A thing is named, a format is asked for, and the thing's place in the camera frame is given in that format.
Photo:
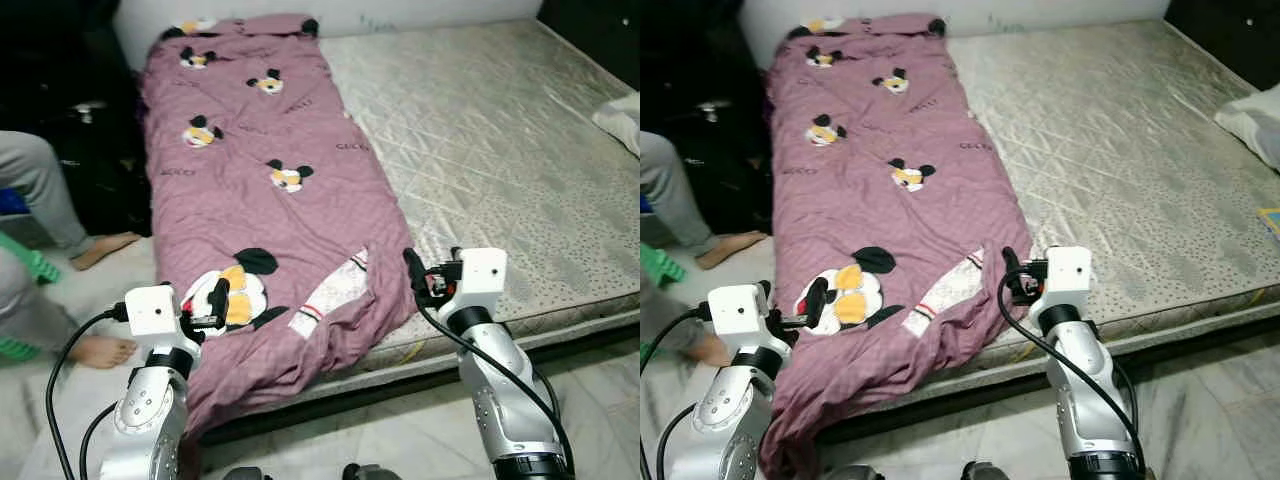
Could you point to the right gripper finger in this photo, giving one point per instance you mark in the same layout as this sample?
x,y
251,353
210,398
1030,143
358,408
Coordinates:
x,y
1011,268
414,270

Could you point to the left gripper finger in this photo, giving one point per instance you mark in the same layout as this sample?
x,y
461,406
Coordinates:
x,y
816,297
218,298

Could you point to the colourful children's picture book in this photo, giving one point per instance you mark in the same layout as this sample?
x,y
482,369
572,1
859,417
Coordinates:
x,y
1271,222

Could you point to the person leg grey trousers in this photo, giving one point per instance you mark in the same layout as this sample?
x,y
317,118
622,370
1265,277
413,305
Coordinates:
x,y
40,185
690,335
675,195
30,310

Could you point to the green plastic stool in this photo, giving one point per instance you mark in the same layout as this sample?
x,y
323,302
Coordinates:
x,y
660,265
35,262

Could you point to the white quilted mattress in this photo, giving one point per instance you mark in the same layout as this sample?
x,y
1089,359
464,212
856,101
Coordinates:
x,y
480,130
1120,130

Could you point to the black bag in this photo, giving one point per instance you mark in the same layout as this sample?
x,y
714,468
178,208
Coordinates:
x,y
100,170
720,170

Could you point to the mauve cartoon print blanket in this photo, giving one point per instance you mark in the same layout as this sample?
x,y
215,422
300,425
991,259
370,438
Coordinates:
x,y
880,140
250,130

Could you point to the silver robot right leg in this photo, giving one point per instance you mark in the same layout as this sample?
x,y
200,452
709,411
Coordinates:
x,y
363,471
983,471

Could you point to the white printed pillow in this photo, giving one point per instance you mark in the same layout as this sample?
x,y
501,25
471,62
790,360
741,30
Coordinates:
x,y
1255,125
622,120

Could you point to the black tufted headboard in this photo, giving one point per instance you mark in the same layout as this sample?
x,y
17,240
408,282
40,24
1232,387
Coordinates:
x,y
595,35
1230,35

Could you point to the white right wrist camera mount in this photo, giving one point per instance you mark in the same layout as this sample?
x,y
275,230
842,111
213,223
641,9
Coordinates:
x,y
478,280
1065,278

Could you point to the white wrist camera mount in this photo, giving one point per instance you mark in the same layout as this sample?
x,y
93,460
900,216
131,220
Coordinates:
x,y
478,280
735,310
152,310
1065,278

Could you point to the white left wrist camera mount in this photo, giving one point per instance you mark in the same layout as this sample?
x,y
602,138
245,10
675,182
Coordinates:
x,y
152,310
735,310

